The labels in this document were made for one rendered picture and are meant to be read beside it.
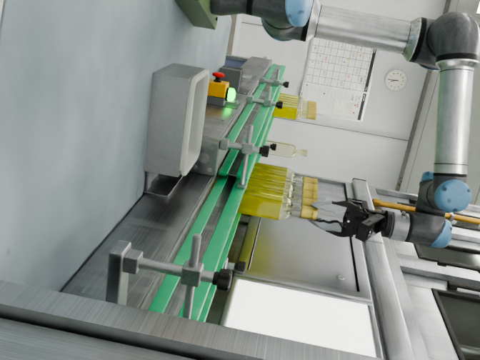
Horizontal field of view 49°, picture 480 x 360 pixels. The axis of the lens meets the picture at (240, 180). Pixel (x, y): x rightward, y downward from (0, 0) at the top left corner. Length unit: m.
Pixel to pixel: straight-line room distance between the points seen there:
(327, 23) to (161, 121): 0.54
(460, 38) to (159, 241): 0.82
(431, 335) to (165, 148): 0.76
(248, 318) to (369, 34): 0.78
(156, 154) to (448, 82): 0.69
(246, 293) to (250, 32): 6.25
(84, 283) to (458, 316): 0.96
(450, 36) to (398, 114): 6.17
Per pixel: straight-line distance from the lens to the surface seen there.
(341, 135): 7.49
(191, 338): 0.50
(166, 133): 1.15
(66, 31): 0.73
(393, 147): 7.60
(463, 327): 1.44
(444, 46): 1.34
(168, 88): 1.12
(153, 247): 0.98
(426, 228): 1.43
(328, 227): 1.41
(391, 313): 1.31
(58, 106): 0.73
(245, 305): 1.19
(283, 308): 1.20
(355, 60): 7.30
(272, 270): 1.34
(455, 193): 1.29
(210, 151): 1.33
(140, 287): 0.87
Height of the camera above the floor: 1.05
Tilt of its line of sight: 4 degrees down
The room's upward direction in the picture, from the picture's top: 100 degrees clockwise
